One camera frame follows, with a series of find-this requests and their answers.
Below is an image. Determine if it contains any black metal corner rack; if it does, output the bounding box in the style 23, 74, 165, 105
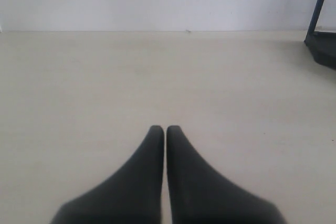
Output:
304, 0, 335, 70

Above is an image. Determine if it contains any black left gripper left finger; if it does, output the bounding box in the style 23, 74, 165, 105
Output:
51, 125, 164, 223

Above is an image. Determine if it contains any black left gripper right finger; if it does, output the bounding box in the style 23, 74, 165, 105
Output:
166, 125, 286, 223

